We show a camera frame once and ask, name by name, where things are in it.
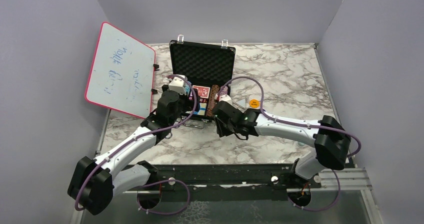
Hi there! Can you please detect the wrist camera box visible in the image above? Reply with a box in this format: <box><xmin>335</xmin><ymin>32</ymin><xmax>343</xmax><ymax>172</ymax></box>
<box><xmin>168</xmin><ymin>77</ymin><xmax>188</xmax><ymax>95</ymax></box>
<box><xmin>217</xmin><ymin>94</ymin><xmax>233</xmax><ymax>105</ymax></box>

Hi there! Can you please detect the purple green chip stack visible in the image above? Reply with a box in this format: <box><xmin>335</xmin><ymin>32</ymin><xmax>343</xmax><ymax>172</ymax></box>
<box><xmin>218</xmin><ymin>86</ymin><xmax>229</xmax><ymax>97</ymax></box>

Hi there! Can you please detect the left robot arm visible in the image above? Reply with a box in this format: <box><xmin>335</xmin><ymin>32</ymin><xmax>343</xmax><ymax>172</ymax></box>
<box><xmin>67</xmin><ymin>89</ymin><xmax>200</xmax><ymax>215</ymax></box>

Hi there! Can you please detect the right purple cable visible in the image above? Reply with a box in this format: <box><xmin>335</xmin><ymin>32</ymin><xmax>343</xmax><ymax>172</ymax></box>
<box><xmin>216</xmin><ymin>76</ymin><xmax>363</xmax><ymax>213</ymax></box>

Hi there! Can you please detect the clear plastic triangle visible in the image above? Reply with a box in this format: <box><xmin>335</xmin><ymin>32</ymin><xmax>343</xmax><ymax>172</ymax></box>
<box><xmin>233</xmin><ymin>99</ymin><xmax>247</xmax><ymax>110</ymax></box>

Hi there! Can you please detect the pink framed whiteboard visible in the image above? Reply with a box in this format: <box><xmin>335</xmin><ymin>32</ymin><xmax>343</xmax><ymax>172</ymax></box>
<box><xmin>84</xmin><ymin>22</ymin><xmax>156</xmax><ymax>118</ymax></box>

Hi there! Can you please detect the blue playing card deck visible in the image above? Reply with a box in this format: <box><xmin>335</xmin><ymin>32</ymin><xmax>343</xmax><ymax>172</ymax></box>
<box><xmin>195</xmin><ymin>102</ymin><xmax>207</xmax><ymax>116</ymax></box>

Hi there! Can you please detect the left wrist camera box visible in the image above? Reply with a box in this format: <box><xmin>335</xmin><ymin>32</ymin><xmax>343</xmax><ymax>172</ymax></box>
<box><xmin>168</xmin><ymin>77</ymin><xmax>188</xmax><ymax>95</ymax></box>

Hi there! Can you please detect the red playing card deck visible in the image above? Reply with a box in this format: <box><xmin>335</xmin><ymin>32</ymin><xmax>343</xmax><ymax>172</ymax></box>
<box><xmin>193</xmin><ymin>85</ymin><xmax>211</xmax><ymax>99</ymax></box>

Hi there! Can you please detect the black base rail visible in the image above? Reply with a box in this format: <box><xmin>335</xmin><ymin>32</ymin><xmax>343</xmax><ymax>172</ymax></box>
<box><xmin>91</xmin><ymin>161</ymin><xmax>345</xmax><ymax>204</ymax></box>

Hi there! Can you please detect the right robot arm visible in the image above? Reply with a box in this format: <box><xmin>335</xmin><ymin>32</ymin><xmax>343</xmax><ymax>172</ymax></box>
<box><xmin>212</xmin><ymin>101</ymin><xmax>351</xmax><ymax>188</ymax></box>

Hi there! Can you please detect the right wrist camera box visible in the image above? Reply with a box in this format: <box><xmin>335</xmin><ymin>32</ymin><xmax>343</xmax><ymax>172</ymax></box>
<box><xmin>217</xmin><ymin>94</ymin><xmax>233</xmax><ymax>105</ymax></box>

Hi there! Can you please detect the black poker case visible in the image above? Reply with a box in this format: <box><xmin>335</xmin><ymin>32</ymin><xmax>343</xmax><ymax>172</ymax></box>
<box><xmin>164</xmin><ymin>34</ymin><xmax>237</xmax><ymax>129</ymax></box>

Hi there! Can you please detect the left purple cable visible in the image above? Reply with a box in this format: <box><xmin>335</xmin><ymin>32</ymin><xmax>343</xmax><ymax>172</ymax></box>
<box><xmin>74</xmin><ymin>73</ymin><xmax>199</xmax><ymax>216</ymax></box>

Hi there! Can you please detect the orange black chip stack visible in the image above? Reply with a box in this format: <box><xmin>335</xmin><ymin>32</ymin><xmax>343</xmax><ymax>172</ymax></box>
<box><xmin>205</xmin><ymin>84</ymin><xmax>220</xmax><ymax>117</ymax></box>

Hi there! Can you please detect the orange dealer button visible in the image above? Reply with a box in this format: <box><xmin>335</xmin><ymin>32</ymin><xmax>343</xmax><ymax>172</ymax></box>
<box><xmin>249</xmin><ymin>99</ymin><xmax>261</xmax><ymax>109</ymax></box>

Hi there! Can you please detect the purple cable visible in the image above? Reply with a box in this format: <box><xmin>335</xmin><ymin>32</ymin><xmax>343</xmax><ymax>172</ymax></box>
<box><xmin>216</xmin><ymin>76</ymin><xmax>363</xmax><ymax>213</ymax></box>
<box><xmin>74</xmin><ymin>73</ymin><xmax>199</xmax><ymax>216</ymax></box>

